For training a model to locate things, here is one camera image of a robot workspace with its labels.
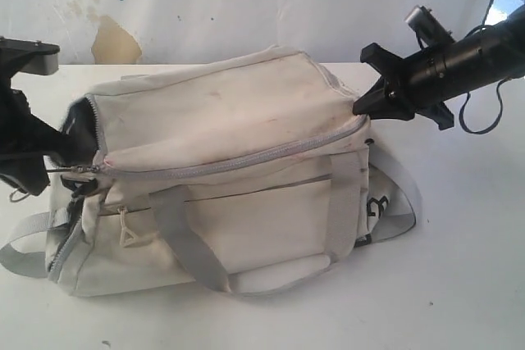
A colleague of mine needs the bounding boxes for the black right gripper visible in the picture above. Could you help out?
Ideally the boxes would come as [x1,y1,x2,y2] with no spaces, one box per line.
[353,43,454,130]

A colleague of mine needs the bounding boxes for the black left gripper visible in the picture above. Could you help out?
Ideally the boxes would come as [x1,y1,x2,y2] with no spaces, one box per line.
[1,87,98,196]

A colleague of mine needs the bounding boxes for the white canvas duffel bag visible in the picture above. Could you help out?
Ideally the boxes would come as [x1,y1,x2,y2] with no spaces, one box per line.
[1,47,422,297]

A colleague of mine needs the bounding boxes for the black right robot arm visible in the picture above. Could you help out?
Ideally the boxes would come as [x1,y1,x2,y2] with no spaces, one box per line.
[353,6,524,130]

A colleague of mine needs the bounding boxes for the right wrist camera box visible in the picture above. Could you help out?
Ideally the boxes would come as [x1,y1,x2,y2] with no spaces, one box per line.
[404,6,455,49]

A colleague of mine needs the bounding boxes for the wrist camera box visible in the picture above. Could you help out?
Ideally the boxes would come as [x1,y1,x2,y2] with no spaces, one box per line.
[1,36,61,78]
[404,6,455,49]

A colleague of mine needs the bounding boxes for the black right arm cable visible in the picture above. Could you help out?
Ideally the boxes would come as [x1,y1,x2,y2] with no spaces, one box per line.
[457,24,505,136]

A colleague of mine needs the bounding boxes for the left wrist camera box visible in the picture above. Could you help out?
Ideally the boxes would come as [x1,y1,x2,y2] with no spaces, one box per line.
[1,36,61,78]

